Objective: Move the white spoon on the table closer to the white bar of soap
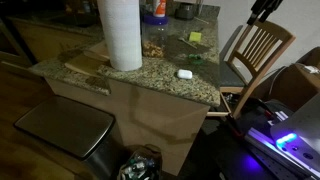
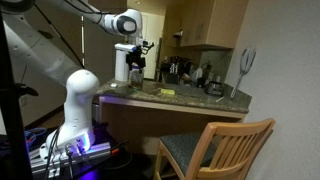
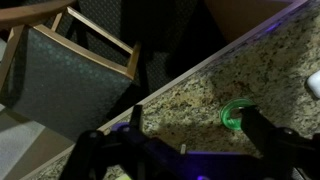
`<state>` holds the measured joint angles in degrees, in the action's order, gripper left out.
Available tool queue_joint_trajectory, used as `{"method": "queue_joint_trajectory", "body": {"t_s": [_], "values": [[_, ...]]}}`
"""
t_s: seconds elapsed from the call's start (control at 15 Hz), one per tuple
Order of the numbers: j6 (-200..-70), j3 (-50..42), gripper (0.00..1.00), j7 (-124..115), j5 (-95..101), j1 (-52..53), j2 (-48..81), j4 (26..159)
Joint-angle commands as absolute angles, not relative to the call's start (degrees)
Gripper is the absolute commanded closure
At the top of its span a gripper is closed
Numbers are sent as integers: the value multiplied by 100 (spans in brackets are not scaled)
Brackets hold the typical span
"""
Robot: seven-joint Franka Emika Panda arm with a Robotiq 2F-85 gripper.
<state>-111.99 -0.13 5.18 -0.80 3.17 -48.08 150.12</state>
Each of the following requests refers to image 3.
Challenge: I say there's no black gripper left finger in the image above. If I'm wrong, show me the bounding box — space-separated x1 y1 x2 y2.
130 104 145 130

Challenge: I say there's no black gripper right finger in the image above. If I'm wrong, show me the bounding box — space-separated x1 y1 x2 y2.
239 105 272 151

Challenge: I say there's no white bar of soap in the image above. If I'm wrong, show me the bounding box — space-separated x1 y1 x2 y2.
306 69 320 99

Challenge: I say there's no wooden chair with dark seat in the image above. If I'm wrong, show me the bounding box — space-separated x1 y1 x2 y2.
0 0 143 144

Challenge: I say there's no green ring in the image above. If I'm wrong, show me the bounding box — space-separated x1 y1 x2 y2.
219 98 257 132

